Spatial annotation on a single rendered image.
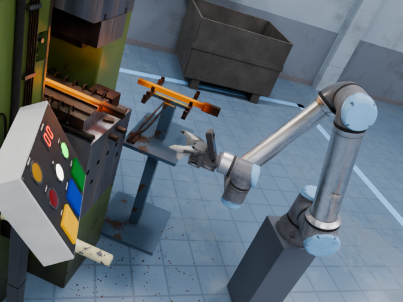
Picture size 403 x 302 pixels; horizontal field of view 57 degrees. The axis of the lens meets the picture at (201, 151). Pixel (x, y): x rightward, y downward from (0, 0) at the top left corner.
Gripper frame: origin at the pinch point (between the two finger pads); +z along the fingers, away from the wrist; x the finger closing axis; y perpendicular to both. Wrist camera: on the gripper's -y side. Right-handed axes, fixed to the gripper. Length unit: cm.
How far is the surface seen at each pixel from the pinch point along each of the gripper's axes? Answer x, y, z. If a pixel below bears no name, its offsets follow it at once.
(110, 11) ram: -7, -39, 33
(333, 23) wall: 486, -1, -95
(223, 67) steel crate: 295, 64, 19
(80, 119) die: -12.4, 2.2, 34.8
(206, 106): 46.9, 4.0, -2.8
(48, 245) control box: -70, 0, 9
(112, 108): -1.3, -1.2, 27.4
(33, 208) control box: -72, -12, 13
